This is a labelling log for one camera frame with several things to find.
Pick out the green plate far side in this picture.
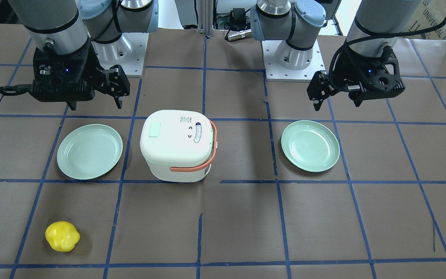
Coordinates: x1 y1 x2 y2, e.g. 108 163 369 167
280 120 340 172

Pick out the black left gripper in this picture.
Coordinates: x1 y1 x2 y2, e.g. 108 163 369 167
307 58 364 111

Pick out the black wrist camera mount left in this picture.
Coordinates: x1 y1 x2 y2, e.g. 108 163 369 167
346 43 405 101

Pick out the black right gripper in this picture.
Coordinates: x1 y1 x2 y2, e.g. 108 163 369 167
67 46 130 111

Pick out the yellow bell pepper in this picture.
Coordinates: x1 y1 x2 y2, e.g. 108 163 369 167
45 221 81 252

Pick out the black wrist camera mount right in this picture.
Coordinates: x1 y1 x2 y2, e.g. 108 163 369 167
0 48 81 102

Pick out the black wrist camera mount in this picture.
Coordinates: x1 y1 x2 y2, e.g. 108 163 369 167
0 48 81 102
346 43 405 101

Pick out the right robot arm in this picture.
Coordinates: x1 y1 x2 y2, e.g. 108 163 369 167
0 0 159 110

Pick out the black power adapter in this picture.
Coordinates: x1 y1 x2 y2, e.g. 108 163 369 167
230 8 246 24

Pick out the aluminium frame post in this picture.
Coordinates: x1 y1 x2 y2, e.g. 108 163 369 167
196 0 216 37

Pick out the green plate near pepper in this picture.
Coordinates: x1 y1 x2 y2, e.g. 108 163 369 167
57 124 123 180

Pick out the white rice cooker orange handle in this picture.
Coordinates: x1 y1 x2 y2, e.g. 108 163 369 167
140 110 218 183

